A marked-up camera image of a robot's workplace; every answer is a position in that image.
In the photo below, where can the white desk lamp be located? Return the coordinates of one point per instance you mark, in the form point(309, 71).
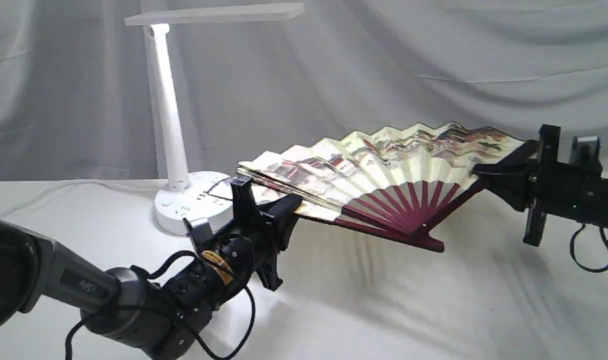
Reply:
point(185, 198)

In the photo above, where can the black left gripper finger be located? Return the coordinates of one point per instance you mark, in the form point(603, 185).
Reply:
point(281, 209)

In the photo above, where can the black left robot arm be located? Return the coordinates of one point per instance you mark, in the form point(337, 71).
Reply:
point(163, 312)

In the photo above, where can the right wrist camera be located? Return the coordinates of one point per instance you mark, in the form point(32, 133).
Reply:
point(585, 153)

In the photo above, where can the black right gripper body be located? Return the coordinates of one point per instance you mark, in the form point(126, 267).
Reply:
point(559, 189)

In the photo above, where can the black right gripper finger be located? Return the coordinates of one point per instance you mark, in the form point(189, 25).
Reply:
point(517, 161)
point(512, 187)

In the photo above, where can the grey backdrop curtain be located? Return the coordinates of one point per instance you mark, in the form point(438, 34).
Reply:
point(75, 100)

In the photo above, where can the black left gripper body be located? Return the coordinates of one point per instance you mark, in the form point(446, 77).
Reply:
point(243, 247)

